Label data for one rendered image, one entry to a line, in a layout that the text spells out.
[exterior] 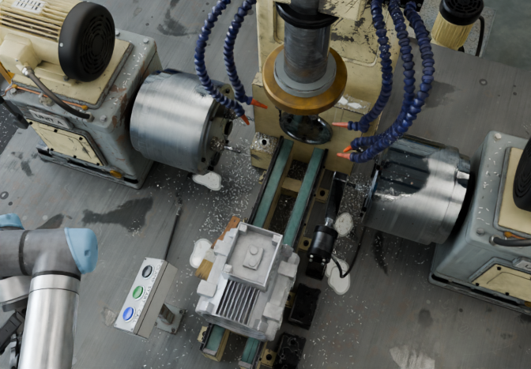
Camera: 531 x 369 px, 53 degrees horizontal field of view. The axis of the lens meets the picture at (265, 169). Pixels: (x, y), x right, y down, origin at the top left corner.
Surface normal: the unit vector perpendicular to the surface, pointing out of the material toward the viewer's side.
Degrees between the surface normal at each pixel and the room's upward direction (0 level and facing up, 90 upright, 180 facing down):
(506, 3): 0
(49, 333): 19
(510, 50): 0
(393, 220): 69
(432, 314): 0
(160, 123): 39
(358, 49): 90
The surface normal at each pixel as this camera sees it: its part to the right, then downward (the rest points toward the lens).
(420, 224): -0.30, 0.59
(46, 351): 0.30, -0.48
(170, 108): -0.11, -0.17
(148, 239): -0.02, -0.44
